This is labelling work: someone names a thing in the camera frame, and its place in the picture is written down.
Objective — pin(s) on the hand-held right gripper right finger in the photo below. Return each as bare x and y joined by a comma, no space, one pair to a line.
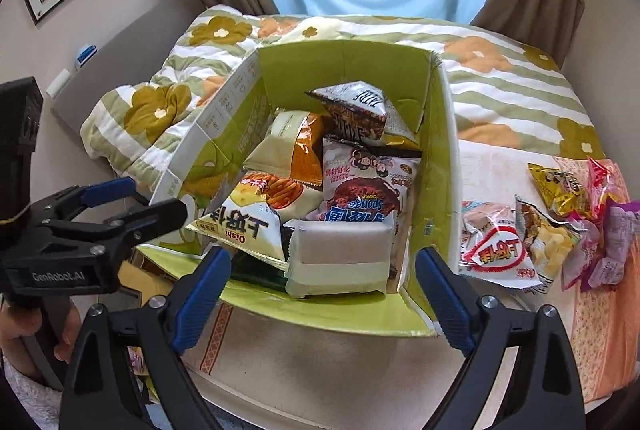
445,300

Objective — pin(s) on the brown chocolate sponge packet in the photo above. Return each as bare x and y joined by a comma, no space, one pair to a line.
360,190

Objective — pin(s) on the white wall switch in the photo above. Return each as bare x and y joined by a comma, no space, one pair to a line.
59,83

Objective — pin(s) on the red white snack packet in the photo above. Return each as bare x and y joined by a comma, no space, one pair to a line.
500,255

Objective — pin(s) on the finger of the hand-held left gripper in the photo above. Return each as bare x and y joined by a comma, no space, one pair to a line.
105,191
150,220

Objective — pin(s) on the person's left hand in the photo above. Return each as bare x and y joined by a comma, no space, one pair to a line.
12,327

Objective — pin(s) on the clear puffed corn packet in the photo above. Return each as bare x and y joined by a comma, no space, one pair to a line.
550,240

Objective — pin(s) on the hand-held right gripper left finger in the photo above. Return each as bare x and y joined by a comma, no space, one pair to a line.
200,300

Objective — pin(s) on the red pink snack packet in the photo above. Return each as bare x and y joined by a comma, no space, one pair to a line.
602,185

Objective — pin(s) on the grey headboard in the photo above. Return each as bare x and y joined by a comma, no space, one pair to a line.
130,40

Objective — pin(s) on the green cardboard box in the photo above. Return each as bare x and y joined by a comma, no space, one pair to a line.
435,210

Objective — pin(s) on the person's left forearm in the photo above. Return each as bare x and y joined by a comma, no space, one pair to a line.
25,395

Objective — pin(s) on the blue white small item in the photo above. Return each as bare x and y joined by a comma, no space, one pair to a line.
86,56

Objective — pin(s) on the white cheese cracker packet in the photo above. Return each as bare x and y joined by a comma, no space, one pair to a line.
250,220

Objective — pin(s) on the small yellow snack packet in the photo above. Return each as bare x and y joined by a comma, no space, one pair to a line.
555,185

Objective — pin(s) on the orange patterned cloth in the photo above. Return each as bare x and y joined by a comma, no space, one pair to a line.
605,335

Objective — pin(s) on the black white triangular packet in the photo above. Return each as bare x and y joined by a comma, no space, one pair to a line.
350,110

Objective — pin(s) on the dark green snack packet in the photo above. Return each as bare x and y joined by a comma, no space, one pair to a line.
255,272

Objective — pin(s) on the pale green orange packet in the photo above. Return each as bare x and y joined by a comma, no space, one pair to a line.
280,140

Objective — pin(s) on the clear pale wafer packet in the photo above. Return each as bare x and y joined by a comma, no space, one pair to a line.
340,255

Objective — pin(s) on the floral striped blanket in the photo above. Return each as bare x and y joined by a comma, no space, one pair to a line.
500,95

